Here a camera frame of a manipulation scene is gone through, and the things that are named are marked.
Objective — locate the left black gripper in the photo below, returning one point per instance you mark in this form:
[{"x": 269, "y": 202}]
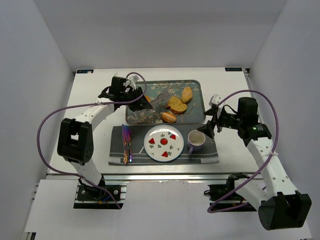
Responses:
[{"x": 136, "y": 98}]

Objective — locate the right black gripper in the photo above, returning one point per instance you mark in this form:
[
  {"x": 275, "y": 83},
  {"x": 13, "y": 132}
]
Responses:
[{"x": 214, "y": 120}]

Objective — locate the metal tongs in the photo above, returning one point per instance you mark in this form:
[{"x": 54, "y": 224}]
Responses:
[{"x": 153, "y": 102}]

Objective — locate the sliced bread loaf piece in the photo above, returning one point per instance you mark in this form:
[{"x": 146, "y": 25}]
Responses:
[{"x": 176, "y": 106}]

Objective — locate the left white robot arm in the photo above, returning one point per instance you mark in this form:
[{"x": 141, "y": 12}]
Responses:
[{"x": 75, "y": 140}]

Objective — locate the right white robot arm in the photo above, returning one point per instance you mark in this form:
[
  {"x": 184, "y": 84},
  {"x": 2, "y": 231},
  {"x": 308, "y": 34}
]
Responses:
[{"x": 280, "y": 205}]

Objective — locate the glazed donut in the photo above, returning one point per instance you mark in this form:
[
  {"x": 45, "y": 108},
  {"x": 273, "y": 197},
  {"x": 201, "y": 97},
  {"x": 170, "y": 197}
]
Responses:
[{"x": 147, "y": 98}]

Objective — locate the lavender mug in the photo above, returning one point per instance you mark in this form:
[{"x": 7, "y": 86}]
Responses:
[{"x": 195, "y": 141}]

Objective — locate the small round bun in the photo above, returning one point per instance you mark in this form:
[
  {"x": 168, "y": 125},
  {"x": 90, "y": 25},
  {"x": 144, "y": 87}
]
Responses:
[{"x": 168, "y": 117}]

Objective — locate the floral teal tray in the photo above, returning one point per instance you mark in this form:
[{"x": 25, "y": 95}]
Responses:
[{"x": 193, "y": 114}]

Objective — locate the croissant roll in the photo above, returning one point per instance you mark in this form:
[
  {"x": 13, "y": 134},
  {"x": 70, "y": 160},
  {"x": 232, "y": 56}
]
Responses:
[{"x": 186, "y": 95}]

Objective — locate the white strawberry plate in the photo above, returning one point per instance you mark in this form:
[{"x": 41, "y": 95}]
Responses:
[{"x": 163, "y": 143}]

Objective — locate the right blue table label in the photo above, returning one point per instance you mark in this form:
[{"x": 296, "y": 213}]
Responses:
[{"x": 233, "y": 69}]

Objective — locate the blue table label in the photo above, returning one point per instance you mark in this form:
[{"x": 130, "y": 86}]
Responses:
[
  {"x": 233, "y": 69},
  {"x": 84, "y": 71}
]

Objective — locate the iridescent knife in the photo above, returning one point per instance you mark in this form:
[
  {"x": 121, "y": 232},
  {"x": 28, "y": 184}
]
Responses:
[{"x": 125, "y": 144}]

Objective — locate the left blue table label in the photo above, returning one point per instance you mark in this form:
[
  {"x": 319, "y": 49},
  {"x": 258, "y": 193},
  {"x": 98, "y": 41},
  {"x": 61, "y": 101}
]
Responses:
[{"x": 84, "y": 71}]

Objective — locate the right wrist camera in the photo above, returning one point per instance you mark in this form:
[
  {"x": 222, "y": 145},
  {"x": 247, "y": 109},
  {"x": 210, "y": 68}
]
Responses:
[{"x": 215, "y": 100}]

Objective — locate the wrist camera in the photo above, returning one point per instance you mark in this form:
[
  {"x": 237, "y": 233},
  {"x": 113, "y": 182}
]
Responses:
[
  {"x": 131, "y": 82},
  {"x": 215, "y": 100}
]

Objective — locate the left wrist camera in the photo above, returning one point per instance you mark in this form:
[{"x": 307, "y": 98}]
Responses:
[{"x": 131, "y": 82}]

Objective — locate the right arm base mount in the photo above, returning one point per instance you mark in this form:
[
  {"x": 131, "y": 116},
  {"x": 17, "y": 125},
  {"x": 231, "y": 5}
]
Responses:
[{"x": 231, "y": 203}]

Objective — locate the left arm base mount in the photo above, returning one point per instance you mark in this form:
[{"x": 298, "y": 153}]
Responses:
[{"x": 89, "y": 197}]

